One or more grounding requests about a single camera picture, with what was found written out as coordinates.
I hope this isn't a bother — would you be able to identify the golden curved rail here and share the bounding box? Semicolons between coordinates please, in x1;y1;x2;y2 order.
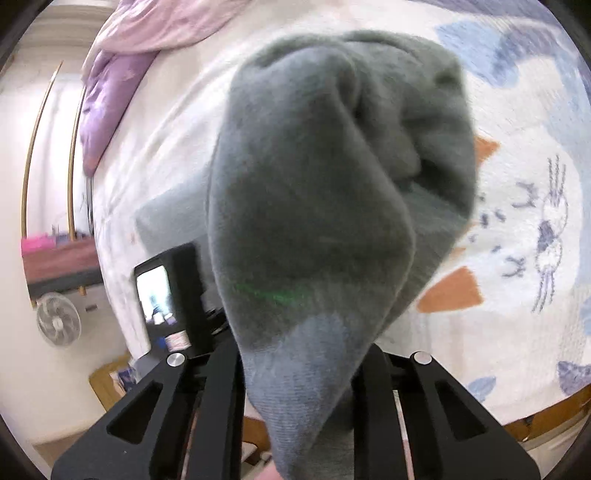
22;60;64;234
67;88;89;237

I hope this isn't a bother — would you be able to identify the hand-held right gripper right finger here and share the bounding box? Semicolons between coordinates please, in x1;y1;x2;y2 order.
352;343;541;480

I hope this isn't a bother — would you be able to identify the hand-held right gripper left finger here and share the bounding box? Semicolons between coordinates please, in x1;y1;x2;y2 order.
51;340;246;480

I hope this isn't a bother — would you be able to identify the purple blanket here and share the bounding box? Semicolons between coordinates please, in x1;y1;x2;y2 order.
79;48;156;177

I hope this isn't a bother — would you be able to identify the grey hoodie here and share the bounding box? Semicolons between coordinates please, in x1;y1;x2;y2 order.
134;30;479;480

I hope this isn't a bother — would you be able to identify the pink cloth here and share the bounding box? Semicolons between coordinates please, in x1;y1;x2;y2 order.
21;234;59;256

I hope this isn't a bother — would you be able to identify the white electric fan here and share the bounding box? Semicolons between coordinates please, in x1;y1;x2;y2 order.
36;292;83;348

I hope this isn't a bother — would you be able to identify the pink floral quilt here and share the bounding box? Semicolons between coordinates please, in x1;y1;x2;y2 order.
98;0;228;52

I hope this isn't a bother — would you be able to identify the floral printed bed sheet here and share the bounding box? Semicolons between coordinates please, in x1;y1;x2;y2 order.
85;0;591;428

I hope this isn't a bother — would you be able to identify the wooden cabinet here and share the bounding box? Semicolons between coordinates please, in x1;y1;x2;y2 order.
88;352;140;412

